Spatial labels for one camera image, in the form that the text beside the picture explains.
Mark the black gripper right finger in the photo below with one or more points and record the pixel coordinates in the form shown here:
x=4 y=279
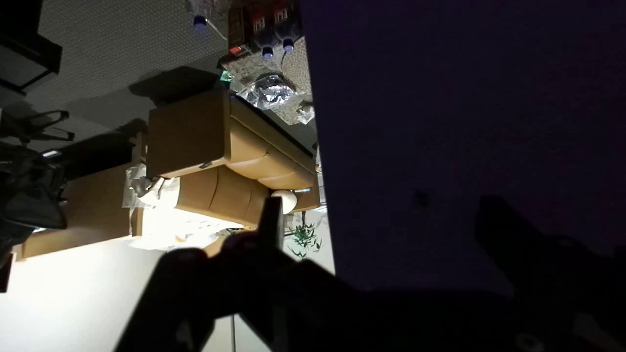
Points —
x=548 y=286

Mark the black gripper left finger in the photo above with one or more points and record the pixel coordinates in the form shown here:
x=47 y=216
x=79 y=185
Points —
x=272 y=222

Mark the white paper green print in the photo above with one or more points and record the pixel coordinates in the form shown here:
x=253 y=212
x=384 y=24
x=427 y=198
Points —
x=304 y=238

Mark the large tan cardboard box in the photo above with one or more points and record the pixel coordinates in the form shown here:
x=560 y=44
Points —
x=188 y=130

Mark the crumpled foil bag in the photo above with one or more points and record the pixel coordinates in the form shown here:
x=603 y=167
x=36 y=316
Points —
x=271 y=91

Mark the red labelled bottle pack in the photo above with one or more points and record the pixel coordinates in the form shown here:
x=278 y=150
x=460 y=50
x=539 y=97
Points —
x=265 y=26

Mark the small blue capped bottle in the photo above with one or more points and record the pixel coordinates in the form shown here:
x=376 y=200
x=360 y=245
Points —
x=198 y=21

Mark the dark shelf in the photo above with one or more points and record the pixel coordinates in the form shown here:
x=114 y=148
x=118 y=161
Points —
x=20 y=60

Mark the black tripod frame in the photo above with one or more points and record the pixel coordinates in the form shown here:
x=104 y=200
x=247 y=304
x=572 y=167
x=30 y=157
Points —
x=26 y=189

